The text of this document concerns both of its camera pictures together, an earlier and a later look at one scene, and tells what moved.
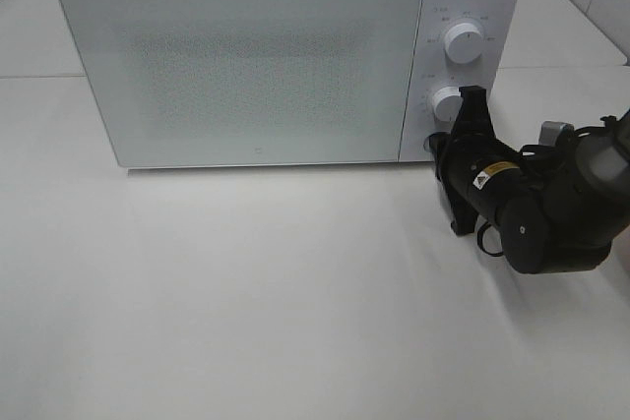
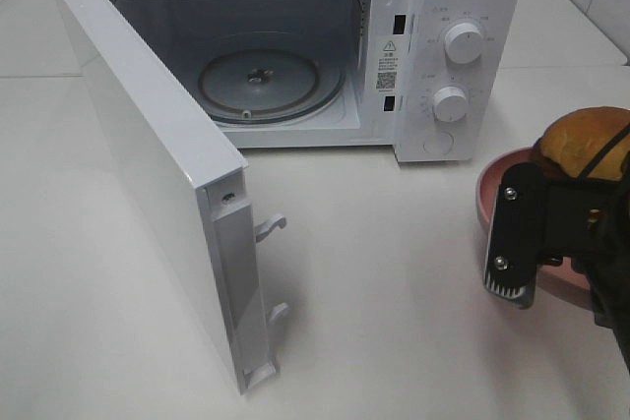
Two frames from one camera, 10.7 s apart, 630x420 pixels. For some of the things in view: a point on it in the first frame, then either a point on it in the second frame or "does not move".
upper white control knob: x=463 y=42 does not move
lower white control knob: x=447 y=103 does not move
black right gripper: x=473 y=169 → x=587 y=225
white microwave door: x=230 y=69 → x=187 y=161
